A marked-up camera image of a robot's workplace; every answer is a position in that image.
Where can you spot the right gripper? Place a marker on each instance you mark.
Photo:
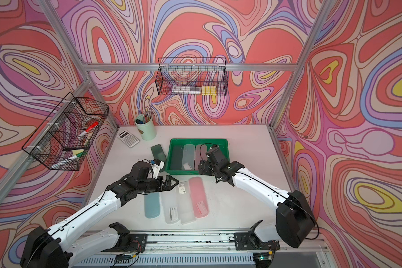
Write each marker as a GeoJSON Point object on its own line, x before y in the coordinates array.
{"type": "Point", "coordinates": [204, 167]}

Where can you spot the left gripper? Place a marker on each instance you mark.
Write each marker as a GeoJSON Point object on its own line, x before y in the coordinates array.
{"type": "Point", "coordinates": [166, 186]}

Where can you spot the clear frosted pencil case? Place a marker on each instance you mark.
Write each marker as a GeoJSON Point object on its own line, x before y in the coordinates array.
{"type": "Point", "coordinates": [188, 160]}

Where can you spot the dark green pencil case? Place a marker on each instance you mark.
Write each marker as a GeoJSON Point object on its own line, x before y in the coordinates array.
{"type": "Point", "coordinates": [177, 157]}

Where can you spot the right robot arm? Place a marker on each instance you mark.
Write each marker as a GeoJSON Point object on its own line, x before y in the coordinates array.
{"type": "Point", "coordinates": [293, 220]}

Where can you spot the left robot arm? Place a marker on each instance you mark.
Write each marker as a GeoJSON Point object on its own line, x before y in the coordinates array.
{"type": "Point", "coordinates": [61, 245]}

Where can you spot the clear rounded pencil case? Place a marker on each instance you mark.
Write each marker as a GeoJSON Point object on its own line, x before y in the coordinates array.
{"type": "Point", "coordinates": [169, 202]}

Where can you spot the teal pencil case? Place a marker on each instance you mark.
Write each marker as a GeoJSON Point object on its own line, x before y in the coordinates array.
{"type": "Point", "coordinates": [152, 205]}

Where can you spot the pink pencil case with label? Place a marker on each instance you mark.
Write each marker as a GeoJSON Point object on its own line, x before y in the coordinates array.
{"type": "Point", "coordinates": [198, 197]}

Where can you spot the clear rectangular barcode pencil case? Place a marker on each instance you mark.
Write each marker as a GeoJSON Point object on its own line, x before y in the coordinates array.
{"type": "Point", "coordinates": [185, 206]}

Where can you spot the dark green case by tray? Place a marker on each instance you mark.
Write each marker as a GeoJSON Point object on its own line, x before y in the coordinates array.
{"type": "Point", "coordinates": [159, 154]}

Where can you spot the yellow box in back basket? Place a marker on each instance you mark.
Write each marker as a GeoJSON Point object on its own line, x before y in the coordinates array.
{"type": "Point", "coordinates": [209, 90]}

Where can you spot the light green pen cup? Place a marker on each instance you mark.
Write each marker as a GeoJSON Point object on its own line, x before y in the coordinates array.
{"type": "Point", "coordinates": [145, 126]}

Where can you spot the white calculator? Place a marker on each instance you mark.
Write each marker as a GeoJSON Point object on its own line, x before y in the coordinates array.
{"type": "Point", "coordinates": [128, 138]}

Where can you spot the red marker in basket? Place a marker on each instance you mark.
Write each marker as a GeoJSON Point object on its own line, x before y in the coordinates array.
{"type": "Point", "coordinates": [89, 129]}

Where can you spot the green white marker in basket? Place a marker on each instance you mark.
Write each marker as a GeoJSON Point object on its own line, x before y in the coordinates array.
{"type": "Point", "coordinates": [67, 161]}

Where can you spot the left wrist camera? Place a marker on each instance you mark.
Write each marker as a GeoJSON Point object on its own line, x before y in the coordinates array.
{"type": "Point", "coordinates": [156, 166]}

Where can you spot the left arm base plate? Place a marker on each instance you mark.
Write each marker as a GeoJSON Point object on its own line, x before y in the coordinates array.
{"type": "Point", "coordinates": [135, 241]}

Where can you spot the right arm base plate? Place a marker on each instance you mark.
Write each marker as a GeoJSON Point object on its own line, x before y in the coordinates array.
{"type": "Point", "coordinates": [245, 241]}

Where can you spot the black wire basket back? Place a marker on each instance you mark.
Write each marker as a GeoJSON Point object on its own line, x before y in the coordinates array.
{"type": "Point", "coordinates": [187, 75]}

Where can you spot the black wire basket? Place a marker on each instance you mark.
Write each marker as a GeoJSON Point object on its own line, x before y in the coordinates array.
{"type": "Point", "coordinates": [59, 138]}
{"type": "Point", "coordinates": [187, 75]}

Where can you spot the black wire basket left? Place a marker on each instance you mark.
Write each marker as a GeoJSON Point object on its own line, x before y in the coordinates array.
{"type": "Point", "coordinates": [59, 138]}

